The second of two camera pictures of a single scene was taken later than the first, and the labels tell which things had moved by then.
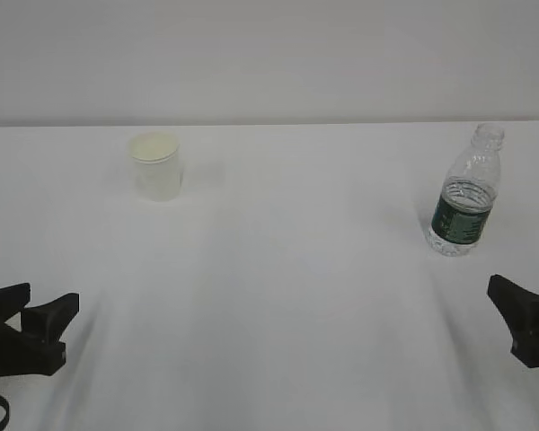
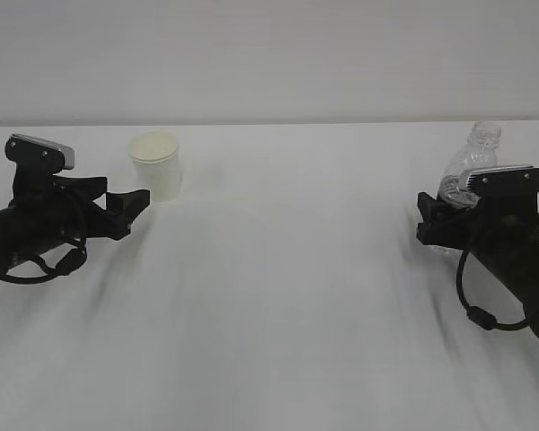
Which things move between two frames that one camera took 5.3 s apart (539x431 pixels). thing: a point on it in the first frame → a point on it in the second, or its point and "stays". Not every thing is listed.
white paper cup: x=156 y=157 stays
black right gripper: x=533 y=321 → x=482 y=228
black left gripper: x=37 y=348 → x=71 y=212
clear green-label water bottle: x=461 y=214 stays
